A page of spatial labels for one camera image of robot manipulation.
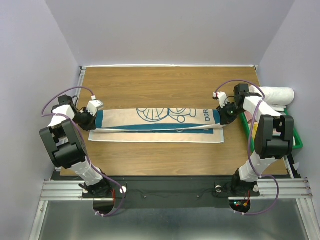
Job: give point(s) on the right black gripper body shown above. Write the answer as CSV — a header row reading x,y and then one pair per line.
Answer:
x,y
230,111

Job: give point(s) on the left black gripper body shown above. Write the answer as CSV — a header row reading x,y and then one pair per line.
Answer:
x,y
84,119

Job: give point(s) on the teal and cream Doraemon towel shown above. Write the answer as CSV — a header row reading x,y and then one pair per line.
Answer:
x,y
158,125

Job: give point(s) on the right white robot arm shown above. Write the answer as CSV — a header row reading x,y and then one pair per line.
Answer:
x,y
273,139

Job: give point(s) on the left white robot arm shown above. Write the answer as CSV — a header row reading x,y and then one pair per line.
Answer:
x,y
66,147

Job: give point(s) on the pink rolled towel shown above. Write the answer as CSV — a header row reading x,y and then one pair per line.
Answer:
x,y
248,117

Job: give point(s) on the yellow rolled towel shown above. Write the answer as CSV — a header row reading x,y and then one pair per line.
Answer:
x,y
253,128

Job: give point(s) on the white rolled towel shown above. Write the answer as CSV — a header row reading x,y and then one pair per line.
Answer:
x,y
278,96

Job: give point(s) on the green plastic tray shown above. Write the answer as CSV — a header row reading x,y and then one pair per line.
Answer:
x,y
297,142

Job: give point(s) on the circuit board with leds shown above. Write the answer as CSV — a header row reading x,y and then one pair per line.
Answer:
x,y
243,205

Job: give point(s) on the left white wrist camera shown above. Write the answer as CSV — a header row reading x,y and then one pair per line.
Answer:
x,y
94,106

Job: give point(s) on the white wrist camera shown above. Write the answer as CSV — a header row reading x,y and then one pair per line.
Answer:
x,y
94,106
221,97

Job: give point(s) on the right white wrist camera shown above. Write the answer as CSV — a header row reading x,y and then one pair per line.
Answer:
x,y
221,97

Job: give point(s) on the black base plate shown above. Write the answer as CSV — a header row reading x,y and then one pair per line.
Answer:
x,y
165,192

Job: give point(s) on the aluminium frame rail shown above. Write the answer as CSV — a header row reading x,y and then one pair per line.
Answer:
x,y
283,211

